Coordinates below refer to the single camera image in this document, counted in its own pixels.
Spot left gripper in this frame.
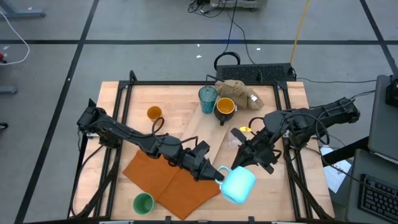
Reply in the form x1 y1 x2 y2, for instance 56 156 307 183
183 148 225 182

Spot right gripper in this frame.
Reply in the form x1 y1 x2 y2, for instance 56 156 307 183
231 130 282 175

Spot turquoise mug with handle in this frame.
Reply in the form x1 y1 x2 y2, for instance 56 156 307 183
215 165 257 205

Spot clear glass cup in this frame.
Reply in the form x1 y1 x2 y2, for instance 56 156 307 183
228 132 243 149

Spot black mug yellow inside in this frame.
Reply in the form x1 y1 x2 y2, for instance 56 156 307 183
213 97 238 127

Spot green cup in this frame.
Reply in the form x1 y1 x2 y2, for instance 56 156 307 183
132 192 155 215

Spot teal transparent tumbler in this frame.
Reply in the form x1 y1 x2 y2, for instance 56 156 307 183
198 85 218 114

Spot small orange cup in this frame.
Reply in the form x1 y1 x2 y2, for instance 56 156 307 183
146 105 163 122

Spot wooden cutting board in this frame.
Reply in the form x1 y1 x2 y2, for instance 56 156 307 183
179 73 242 166

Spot orange cloth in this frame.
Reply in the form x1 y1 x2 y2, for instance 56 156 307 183
122 149 222 221

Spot white paper sheet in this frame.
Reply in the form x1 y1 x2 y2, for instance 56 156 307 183
320 146 352 194

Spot black computer case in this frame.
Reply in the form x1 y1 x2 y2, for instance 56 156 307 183
216 63 296 83

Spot grey desk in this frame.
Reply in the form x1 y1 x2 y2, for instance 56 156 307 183
345 148 398 224

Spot black keyboard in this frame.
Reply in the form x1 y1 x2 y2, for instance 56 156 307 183
359 173 398 223

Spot grey laptop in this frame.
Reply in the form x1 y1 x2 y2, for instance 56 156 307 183
368 74 398 162

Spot black device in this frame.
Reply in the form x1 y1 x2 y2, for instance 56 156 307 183
385 74 398 108

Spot grey equipment cart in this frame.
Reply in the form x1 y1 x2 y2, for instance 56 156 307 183
210 0 268 10

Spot grey table leg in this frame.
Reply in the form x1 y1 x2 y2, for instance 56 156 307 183
0 0 46 18

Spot black aluminium rig frame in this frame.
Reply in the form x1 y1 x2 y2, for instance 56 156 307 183
67 70 335 224

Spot yellow cable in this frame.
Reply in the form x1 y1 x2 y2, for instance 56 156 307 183
289 0 311 65

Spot black coiled cable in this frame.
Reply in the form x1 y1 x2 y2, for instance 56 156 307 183
213 0 242 71

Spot black cable bundle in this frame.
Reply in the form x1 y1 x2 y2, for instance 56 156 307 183
188 0 218 18

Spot white cable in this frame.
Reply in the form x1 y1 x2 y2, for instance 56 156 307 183
0 11 30 66

